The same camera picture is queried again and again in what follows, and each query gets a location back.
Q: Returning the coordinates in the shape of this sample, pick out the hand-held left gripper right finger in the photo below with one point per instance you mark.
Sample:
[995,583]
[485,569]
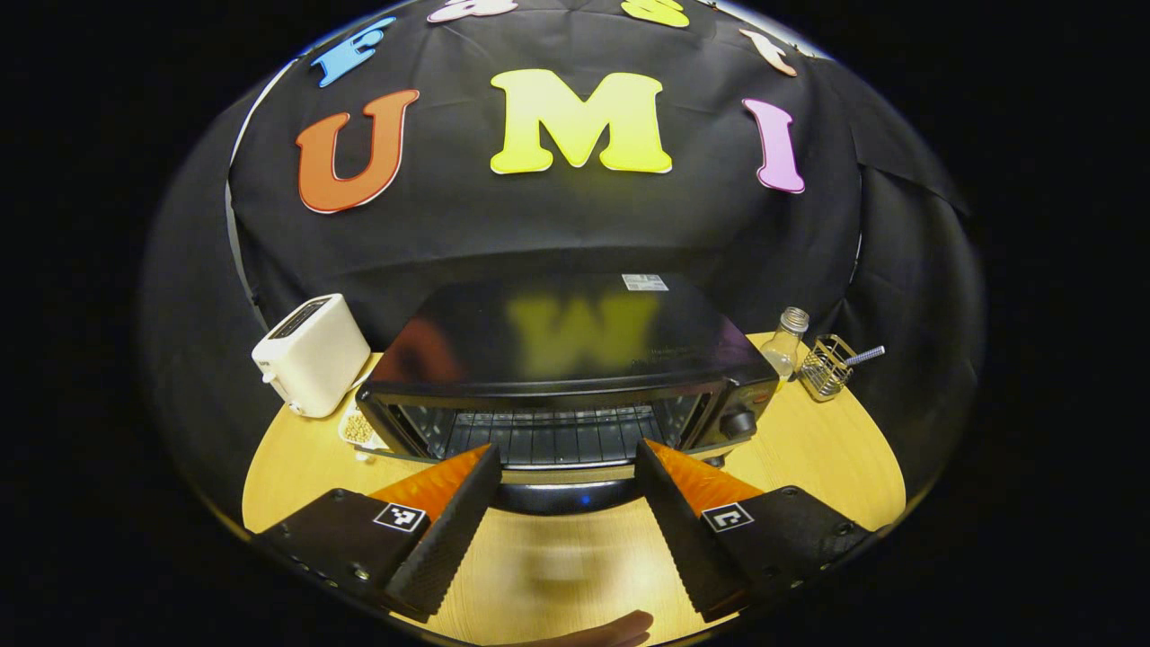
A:
[687,544]

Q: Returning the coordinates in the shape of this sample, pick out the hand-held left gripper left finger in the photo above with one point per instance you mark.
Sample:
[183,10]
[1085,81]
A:
[449,544]

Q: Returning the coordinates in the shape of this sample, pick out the white dish of beans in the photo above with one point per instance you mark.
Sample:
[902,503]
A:
[359,429]

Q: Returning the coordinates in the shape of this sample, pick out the black electric oven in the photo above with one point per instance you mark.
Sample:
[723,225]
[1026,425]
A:
[557,359]

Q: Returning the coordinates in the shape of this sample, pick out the clear glass bottle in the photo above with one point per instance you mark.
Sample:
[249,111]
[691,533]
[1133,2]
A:
[783,350]

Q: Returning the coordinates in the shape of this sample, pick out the white toaster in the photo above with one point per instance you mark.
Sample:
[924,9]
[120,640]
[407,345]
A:
[314,355]

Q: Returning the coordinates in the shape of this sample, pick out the black backdrop cloth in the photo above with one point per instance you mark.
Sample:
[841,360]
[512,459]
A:
[557,216]

